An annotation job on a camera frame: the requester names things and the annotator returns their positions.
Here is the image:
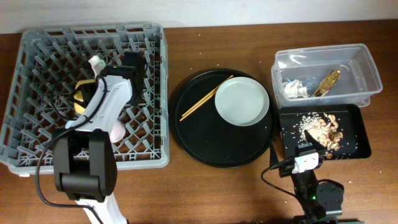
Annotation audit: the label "food scraps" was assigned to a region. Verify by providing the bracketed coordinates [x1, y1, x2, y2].
[298, 112, 343, 159]

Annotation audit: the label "grey dishwasher rack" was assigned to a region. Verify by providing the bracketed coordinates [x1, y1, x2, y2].
[1, 24, 169, 177]

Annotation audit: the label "pink cup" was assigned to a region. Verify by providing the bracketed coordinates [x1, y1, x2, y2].
[109, 120, 126, 143]

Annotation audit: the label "grey plate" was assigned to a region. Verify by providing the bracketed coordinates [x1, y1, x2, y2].
[215, 77, 271, 126]

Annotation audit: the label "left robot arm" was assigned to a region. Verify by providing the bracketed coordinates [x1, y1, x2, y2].
[52, 65, 146, 223]

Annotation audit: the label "wooden chopstick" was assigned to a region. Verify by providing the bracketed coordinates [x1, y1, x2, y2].
[179, 75, 234, 121]
[179, 88, 217, 121]

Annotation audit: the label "clear plastic bin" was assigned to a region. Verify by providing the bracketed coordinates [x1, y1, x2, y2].
[271, 44, 383, 108]

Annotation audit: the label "white napkin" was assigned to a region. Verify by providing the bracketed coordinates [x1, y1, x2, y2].
[282, 80, 309, 98]

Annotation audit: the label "gold snack wrapper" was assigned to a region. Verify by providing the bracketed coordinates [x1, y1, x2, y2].
[312, 70, 341, 97]

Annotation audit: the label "yellow bowl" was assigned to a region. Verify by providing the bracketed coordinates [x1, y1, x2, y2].
[73, 78, 97, 115]

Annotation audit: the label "black rectangular tray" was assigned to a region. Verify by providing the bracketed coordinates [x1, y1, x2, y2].
[279, 104, 371, 160]

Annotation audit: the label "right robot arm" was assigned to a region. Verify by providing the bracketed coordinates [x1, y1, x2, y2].
[279, 131, 345, 223]

